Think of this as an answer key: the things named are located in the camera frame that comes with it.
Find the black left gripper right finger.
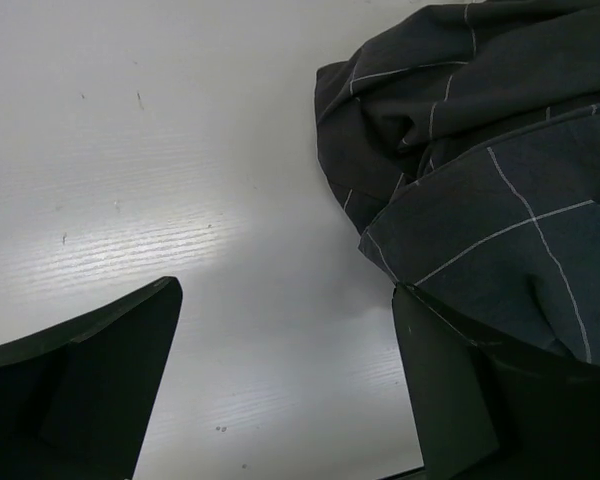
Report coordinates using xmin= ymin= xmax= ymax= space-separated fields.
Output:
xmin=392 ymin=286 xmax=600 ymax=479

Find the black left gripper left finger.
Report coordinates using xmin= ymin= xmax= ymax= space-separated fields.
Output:
xmin=0 ymin=277 xmax=182 ymax=479

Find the dark grey checked pillowcase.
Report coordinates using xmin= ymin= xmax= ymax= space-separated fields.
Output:
xmin=315 ymin=1 xmax=600 ymax=366

